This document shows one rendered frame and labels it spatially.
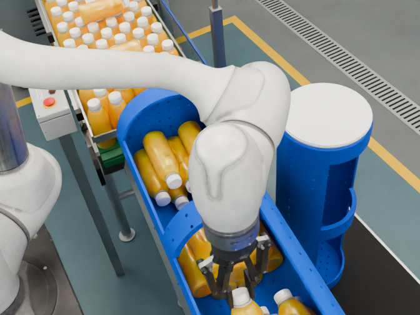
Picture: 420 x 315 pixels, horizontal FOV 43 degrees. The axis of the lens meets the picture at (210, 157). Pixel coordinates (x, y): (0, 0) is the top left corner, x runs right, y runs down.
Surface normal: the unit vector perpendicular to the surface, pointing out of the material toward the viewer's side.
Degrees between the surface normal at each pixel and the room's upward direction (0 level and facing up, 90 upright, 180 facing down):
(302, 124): 0
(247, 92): 20
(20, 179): 56
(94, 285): 0
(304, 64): 0
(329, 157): 90
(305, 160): 90
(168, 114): 90
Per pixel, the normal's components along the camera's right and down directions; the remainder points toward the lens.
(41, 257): -0.05, -0.73
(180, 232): -0.71, -0.23
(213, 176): -0.37, 0.49
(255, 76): 0.26, -0.63
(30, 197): 0.75, 0.32
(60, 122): 0.39, 0.66
